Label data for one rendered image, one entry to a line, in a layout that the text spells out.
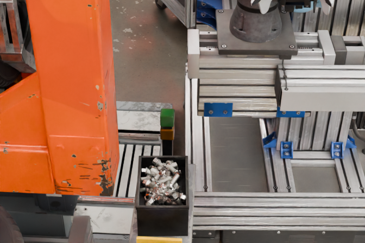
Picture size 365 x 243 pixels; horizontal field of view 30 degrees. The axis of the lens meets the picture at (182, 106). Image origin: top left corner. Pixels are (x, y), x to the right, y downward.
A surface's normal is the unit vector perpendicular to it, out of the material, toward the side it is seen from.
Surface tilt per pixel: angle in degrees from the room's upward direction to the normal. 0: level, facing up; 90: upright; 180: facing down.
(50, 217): 90
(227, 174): 0
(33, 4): 90
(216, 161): 0
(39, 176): 90
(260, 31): 73
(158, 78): 0
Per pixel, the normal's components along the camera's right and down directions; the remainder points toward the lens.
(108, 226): 0.01, -0.78
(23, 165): -0.05, 0.62
